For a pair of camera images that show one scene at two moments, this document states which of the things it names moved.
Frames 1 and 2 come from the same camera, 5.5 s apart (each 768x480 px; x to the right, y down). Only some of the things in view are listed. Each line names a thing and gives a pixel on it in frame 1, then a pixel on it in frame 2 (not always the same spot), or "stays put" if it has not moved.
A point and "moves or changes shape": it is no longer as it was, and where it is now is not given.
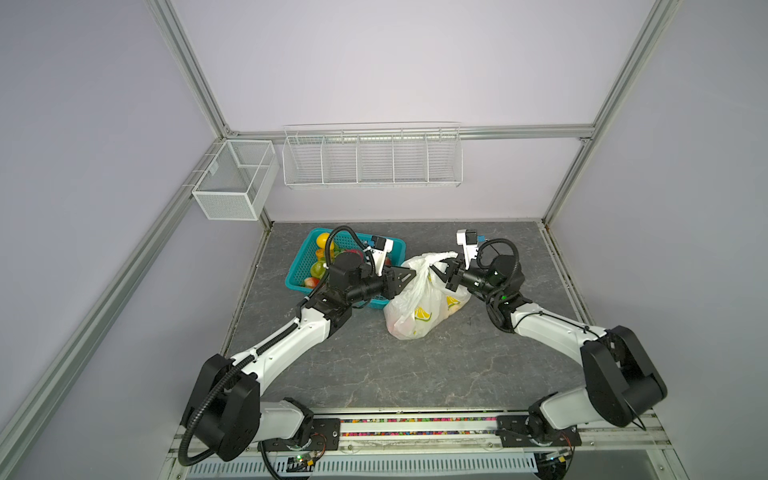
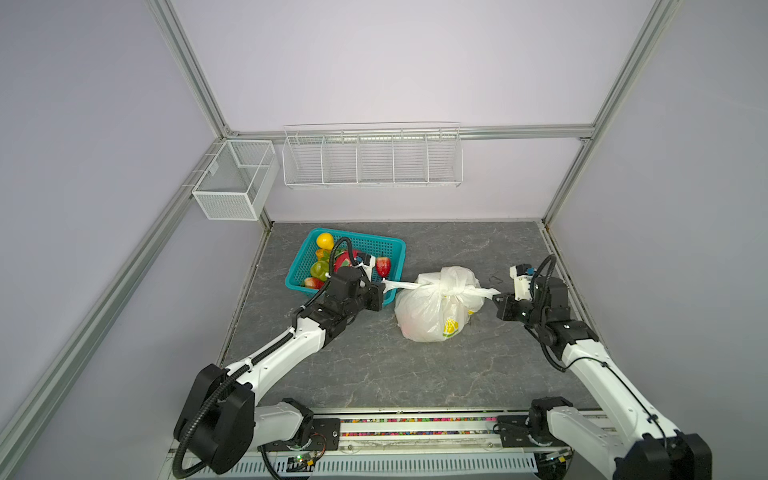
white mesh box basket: [238, 181] stays put
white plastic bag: [424, 301] moves or changes shape
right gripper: [453, 276] -> [505, 305]
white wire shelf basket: [373, 155] stays put
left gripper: [391, 275] -> [374, 290]
